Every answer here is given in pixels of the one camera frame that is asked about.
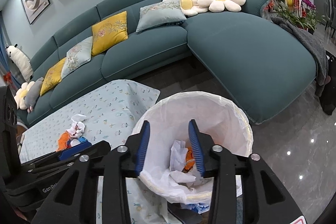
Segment large orange plastic bag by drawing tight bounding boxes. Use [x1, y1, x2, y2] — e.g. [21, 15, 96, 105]
[184, 147, 201, 173]

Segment grey plush toy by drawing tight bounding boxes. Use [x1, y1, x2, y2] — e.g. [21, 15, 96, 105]
[22, 77, 45, 113]

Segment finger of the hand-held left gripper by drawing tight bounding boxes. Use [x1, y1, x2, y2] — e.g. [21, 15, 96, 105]
[20, 140, 111, 175]

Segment potted flowering plants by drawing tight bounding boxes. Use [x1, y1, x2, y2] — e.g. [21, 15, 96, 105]
[270, 0, 326, 31]

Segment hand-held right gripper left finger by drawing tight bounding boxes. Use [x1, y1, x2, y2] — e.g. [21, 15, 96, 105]
[31, 120, 151, 224]

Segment white panda plush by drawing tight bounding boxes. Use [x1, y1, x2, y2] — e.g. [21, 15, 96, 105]
[5, 43, 34, 82]

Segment bin with white liner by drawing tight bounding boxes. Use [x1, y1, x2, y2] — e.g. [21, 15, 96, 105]
[131, 91, 254, 205]

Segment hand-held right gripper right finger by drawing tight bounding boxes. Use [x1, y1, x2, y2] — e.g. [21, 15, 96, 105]
[188, 119, 306, 224]

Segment blue curtain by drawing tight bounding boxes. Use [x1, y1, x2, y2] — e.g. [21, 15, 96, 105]
[0, 10, 20, 88]

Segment yellow embroidered cushion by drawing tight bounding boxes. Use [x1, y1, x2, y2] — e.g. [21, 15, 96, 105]
[91, 11, 129, 56]
[40, 57, 67, 96]

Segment grey knitted blanket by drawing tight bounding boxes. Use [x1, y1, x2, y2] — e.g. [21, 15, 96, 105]
[270, 17, 328, 97]

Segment white plastic bag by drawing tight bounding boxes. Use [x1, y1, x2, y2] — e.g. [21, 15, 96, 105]
[66, 122, 86, 139]

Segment teal corner sofa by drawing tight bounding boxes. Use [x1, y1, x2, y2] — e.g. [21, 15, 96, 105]
[26, 0, 317, 128]

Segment small orange plastic bag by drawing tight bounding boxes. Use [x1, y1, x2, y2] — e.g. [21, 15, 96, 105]
[58, 132, 72, 149]

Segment floral light blue tablecloth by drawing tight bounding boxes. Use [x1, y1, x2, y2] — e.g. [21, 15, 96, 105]
[18, 79, 170, 224]

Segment light blue embroidered cushion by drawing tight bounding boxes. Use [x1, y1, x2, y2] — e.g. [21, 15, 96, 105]
[61, 36, 93, 80]
[136, 0, 187, 32]

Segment black suitcase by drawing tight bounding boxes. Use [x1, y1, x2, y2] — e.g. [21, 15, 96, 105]
[322, 51, 336, 115]

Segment large white tissue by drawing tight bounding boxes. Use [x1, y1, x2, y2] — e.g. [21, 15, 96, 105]
[169, 140, 202, 184]

